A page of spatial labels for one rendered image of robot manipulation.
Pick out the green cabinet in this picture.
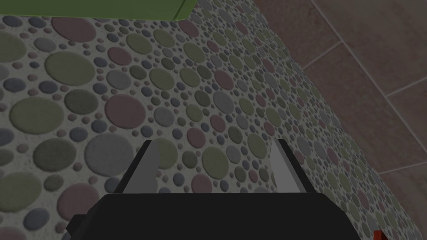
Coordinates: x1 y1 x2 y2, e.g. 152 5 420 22
0 0 198 22

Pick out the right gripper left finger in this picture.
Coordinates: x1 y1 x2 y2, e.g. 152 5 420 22
113 140 161 194

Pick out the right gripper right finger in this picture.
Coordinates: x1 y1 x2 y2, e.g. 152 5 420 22
269 138 316 194

